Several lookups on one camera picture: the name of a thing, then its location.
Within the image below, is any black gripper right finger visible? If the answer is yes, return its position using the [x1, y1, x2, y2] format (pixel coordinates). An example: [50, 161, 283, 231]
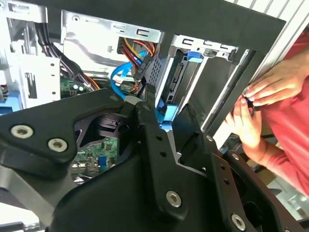
[172, 103, 297, 232]

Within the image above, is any blue data wire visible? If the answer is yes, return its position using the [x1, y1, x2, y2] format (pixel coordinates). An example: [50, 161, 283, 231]
[110, 49, 148, 100]

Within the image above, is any person's left hand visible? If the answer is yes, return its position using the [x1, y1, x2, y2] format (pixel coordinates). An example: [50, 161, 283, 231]
[224, 98, 268, 167]

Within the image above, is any hard disk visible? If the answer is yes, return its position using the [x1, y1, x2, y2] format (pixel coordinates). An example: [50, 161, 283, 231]
[155, 49, 234, 132]

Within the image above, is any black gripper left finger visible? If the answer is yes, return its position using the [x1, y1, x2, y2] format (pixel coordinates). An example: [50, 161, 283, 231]
[0, 85, 189, 219]

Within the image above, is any small round black tool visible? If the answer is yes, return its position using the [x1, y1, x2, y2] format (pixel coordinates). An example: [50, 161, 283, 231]
[242, 95, 261, 112]

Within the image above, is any person's right hand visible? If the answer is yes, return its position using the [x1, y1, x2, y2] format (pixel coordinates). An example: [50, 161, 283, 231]
[246, 60, 306, 107]

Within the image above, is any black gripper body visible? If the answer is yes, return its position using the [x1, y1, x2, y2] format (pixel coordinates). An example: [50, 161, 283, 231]
[49, 152, 232, 232]

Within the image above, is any red yellow orange power wire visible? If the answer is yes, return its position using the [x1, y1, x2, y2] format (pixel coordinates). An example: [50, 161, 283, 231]
[117, 37, 155, 97]

